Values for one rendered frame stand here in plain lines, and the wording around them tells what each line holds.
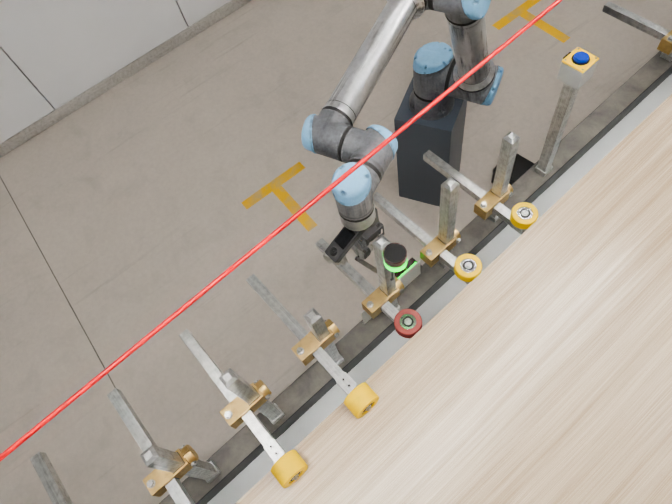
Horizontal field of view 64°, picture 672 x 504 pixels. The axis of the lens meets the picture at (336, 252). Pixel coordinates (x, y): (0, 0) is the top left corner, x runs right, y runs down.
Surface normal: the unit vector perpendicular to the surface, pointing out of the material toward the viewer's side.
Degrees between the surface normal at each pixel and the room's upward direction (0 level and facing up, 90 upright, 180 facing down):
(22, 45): 90
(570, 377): 0
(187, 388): 0
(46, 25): 90
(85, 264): 0
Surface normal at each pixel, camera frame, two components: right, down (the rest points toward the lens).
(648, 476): -0.14, -0.45
